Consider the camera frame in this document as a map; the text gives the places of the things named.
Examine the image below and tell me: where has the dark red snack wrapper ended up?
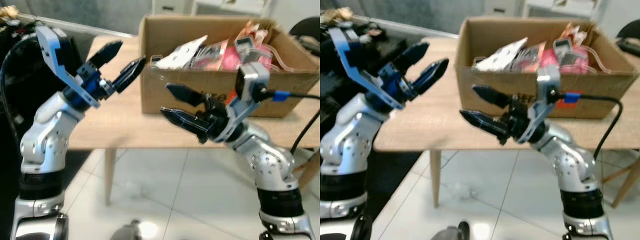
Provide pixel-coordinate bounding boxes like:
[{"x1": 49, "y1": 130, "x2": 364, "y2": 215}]
[
  {"x1": 190, "y1": 40, "x2": 230, "y2": 71},
  {"x1": 512, "y1": 41, "x2": 547, "y2": 73}
]

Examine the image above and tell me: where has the black cable with blue tag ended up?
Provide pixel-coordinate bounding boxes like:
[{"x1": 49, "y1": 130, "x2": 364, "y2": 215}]
[
  {"x1": 555, "y1": 91, "x2": 624, "y2": 161},
  {"x1": 257, "y1": 89, "x2": 321, "y2": 155}
]

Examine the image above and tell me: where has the brown cardboard box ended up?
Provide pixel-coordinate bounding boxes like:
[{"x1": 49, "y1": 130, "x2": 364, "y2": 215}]
[
  {"x1": 455, "y1": 16, "x2": 640, "y2": 121},
  {"x1": 138, "y1": 15, "x2": 321, "y2": 119}
]

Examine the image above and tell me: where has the white foil wrapper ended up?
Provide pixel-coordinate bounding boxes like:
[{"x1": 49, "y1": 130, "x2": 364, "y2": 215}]
[
  {"x1": 472, "y1": 36, "x2": 528, "y2": 72},
  {"x1": 152, "y1": 35, "x2": 208, "y2": 70}
]

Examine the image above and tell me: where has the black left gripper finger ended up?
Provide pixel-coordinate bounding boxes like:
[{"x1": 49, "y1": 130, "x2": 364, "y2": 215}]
[
  {"x1": 397, "y1": 41, "x2": 431, "y2": 71},
  {"x1": 112, "y1": 56, "x2": 147, "y2": 95},
  {"x1": 415, "y1": 57, "x2": 450, "y2": 96},
  {"x1": 89, "y1": 41, "x2": 124, "y2": 70}
]

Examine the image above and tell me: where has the light wooden table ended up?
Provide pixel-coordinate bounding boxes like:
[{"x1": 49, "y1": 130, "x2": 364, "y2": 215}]
[
  {"x1": 65, "y1": 34, "x2": 321, "y2": 207},
  {"x1": 372, "y1": 35, "x2": 640, "y2": 210}
]

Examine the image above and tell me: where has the beige dried flower bunch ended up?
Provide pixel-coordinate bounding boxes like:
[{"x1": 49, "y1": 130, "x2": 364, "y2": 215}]
[
  {"x1": 0, "y1": 5, "x2": 21, "y2": 26},
  {"x1": 320, "y1": 7, "x2": 353, "y2": 26}
]

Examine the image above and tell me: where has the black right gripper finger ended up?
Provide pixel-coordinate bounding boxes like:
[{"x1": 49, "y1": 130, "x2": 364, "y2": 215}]
[
  {"x1": 471, "y1": 84, "x2": 511, "y2": 108},
  {"x1": 459, "y1": 109, "x2": 508, "y2": 144},
  {"x1": 166, "y1": 83, "x2": 208, "y2": 107},
  {"x1": 160, "y1": 106, "x2": 208, "y2": 142}
]

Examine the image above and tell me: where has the pink plastic wrapper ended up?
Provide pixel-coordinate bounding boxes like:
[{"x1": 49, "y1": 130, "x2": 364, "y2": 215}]
[
  {"x1": 540, "y1": 47, "x2": 591, "y2": 75},
  {"x1": 220, "y1": 42, "x2": 273, "y2": 71}
]

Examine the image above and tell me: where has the clear plastic container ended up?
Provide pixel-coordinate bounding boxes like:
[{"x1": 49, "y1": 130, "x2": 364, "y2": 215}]
[{"x1": 582, "y1": 42, "x2": 618, "y2": 76}]

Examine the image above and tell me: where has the orange snack packet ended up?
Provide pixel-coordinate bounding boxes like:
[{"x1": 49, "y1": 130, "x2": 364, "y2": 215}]
[
  {"x1": 234, "y1": 21, "x2": 268, "y2": 51},
  {"x1": 557, "y1": 21, "x2": 588, "y2": 51}
]

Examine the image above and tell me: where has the black chair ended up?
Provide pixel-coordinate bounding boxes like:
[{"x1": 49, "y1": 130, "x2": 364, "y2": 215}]
[
  {"x1": 616, "y1": 20, "x2": 640, "y2": 58},
  {"x1": 289, "y1": 17, "x2": 321, "y2": 56}
]

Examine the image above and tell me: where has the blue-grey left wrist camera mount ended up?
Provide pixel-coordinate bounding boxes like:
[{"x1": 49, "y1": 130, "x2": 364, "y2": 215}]
[
  {"x1": 35, "y1": 25, "x2": 101, "y2": 109},
  {"x1": 327, "y1": 26, "x2": 406, "y2": 111}
]

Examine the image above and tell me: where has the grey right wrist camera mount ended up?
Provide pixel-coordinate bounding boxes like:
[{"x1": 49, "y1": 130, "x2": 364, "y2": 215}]
[
  {"x1": 217, "y1": 61, "x2": 272, "y2": 145},
  {"x1": 520, "y1": 64, "x2": 563, "y2": 146}
]

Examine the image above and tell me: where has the white cabinet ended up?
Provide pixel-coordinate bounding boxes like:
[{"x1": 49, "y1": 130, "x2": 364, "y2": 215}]
[
  {"x1": 150, "y1": 0, "x2": 273, "y2": 18},
  {"x1": 482, "y1": 0, "x2": 603, "y2": 21}
]

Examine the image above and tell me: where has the grey robot foot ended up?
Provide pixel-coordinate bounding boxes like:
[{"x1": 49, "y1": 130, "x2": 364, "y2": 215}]
[
  {"x1": 110, "y1": 219, "x2": 143, "y2": 240},
  {"x1": 430, "y1": 220, "x2": 471, "y2": 240}
]

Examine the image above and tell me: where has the silver grey wrapper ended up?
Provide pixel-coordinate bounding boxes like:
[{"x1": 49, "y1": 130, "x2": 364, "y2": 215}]
[
  {"x1": 552, "y1": 39, "x2": 576, "y2": 66},
  {"x1": 235, "y1": 40, "x2": 252, "y2": 64}
]

